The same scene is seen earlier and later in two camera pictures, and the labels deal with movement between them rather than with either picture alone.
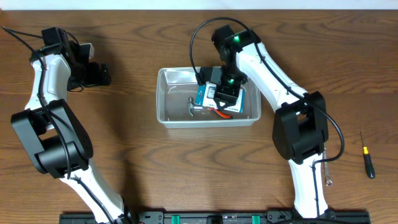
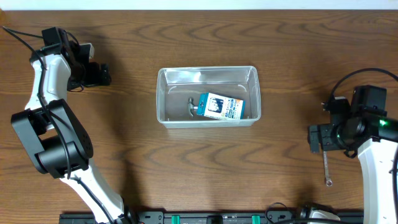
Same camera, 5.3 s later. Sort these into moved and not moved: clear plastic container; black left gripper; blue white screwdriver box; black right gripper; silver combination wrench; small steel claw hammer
Moved: blue white screwdriver box; black right gripper
Not moved: black left gripper; silver combination wrench; clear plastic container; small steel claw hammer
